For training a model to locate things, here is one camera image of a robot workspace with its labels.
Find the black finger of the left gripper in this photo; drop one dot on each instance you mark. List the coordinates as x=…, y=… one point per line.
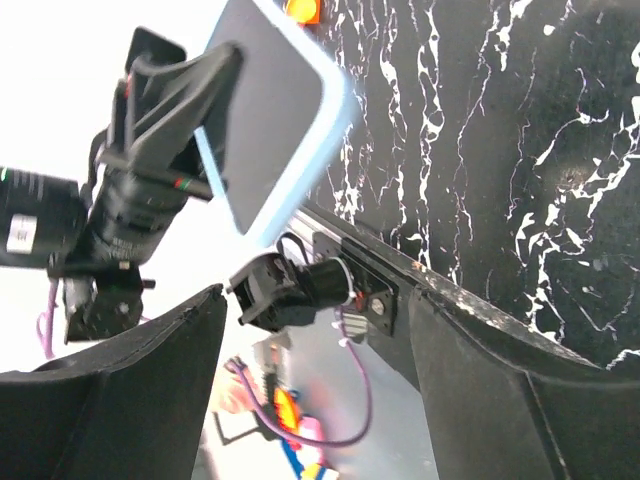
x=168, y=103
x=154, y=48

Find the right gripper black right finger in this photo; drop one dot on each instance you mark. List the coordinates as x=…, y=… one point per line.
x=498, y=408

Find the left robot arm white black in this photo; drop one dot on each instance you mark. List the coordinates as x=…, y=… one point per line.
x=42, y=218

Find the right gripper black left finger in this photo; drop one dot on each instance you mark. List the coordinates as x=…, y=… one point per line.
x=130, y=407

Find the aluminium front rail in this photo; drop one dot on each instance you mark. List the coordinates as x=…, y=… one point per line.
x=325, y=235

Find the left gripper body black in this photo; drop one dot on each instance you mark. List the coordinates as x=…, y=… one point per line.
x=133, y=210

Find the phone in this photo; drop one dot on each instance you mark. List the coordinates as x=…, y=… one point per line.
x=289, y=111

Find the orange curved piece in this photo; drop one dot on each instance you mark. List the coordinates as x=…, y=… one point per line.
x=303, y=12

